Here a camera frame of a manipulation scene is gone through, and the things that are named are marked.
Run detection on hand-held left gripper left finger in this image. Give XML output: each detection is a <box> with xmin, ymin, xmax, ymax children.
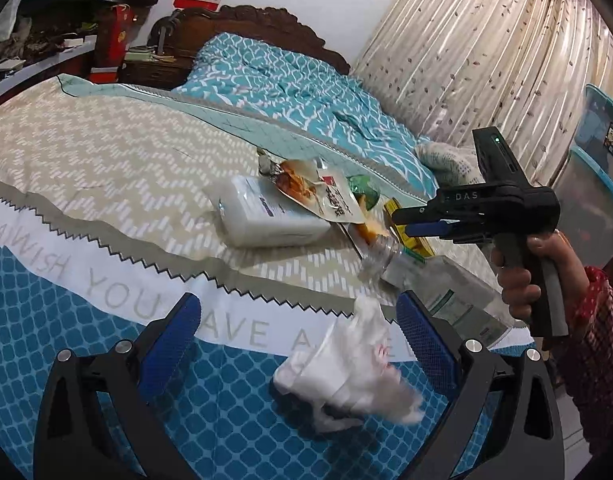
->
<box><xmin>34</xmin><ymin>291</ymin><xmax>203</xmax><ymax>480</ymax></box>

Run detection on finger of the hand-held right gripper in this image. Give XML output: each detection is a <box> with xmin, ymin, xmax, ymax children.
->
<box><xmin>405</xmin><ymin>221</ymin><xmax>460</xmax><ymax>238</ymax></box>
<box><xmin>391</xmin><ymin>204</ymin><xmax>440</xmax><ymax>226</ymax></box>

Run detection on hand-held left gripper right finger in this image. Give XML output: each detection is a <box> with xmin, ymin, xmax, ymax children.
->
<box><xmin>395</xmin><ymin>290</ymin><xmax>580</xmax><ymax>480</ymax></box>

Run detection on green foil snack bag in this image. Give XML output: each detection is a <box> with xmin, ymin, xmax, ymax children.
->
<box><xmin>347</xmin><ymin>174</ymin><xmax>382</xmax><ymax>211</ymax></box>

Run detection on white plastic bag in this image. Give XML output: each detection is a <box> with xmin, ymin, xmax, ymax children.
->
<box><xmin>272</xmin><ymin>295</ymin><xmax>425</xmax><ymax>433</ymax></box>

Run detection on person's right forearm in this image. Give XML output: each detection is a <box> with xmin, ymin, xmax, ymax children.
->
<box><xmin>551</xmin><ymin>265</ymin><xmax>613</xmax><ymax>431</ymax></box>

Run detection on person's right hand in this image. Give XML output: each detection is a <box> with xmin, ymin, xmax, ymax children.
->
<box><xmin>491</xmin><ymin>232</ymin><xmax>590</xmax><ymax>321</ymax></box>

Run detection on yellow cardboard box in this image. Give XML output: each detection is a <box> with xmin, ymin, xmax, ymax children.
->
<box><xmin>383</xmin><ymin>199</ymin><xmax>435</xmax><ymax>261</ymax></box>

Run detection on orange snack wrapper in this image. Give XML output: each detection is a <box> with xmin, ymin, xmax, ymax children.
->
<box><xmin>339</xmin><ymin>217</ymin><xmax>391</xmax><ymax>256</ymax></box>

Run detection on clear plastic bottle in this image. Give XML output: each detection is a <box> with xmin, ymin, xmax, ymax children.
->
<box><xmin>359</xmin><ymin>235</ymin><xmax>525</xmax><ymax>350</ymax></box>

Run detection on newspaper print pillow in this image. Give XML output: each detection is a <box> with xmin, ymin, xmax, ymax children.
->
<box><xmin>415</xmin><ymin>142</ymin><xmax>483</xmax><ymax>198</ymax></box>

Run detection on white and orange snack packet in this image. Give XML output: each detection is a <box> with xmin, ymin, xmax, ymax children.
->
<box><xmin>276</xmin><ymin>158</ymin><xmax>368</xmax><ymax>224</ymax></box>

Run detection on clear storage bin with label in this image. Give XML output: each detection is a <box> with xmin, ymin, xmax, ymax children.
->
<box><xmin>574</xmin><ymin>84</ymin><xmax>613</xmax><ymax>166</ymax></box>

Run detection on white plastic bottle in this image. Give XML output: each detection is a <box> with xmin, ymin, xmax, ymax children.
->
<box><xmin>202</xmin><ymin>175</ymin><xmax>332</xmax><ymax>248</ymax></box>

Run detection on crumpled silver wrapper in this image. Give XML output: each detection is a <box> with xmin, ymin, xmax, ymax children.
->
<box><xmin>256</xmin><ymin>147</ymin><xmax>283</xmax><ymax>179</ymax></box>

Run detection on beige patterned curtain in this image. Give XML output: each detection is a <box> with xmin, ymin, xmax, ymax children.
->
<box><xmin>351</xmin><ymin>0</ymin><xmax>613</xmax><ymax>186</ymax></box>

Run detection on teal patterned blanket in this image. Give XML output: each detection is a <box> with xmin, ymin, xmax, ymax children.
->
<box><xmin>171</xmin><ymin>32</ymin><xmax>437</xmax><ymax>196</ymax></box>

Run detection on printed zigzag bedsheet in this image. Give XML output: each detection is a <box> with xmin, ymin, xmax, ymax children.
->
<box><xmin>0</xmin><ymin>74</ymin><xmax>537</xmax><ymax>480</ymax></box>

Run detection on carved wooden headboard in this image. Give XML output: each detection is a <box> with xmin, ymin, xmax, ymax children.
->
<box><xmin>149</xmin><ymin>5</ymin><xmax>351</xmax><ymax>91</ymax></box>

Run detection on red gift box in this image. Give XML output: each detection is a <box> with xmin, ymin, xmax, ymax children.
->
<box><xmin>90</xmin><ymin>4</ymin><xmax>135</xmax><ymax>83</ymax></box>

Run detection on cluttered wall shelves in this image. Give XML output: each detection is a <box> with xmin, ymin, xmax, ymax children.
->
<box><xmin>0</xmin><ymin>0</ymin><xmax>132</xmax><ymax>106</ymax></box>

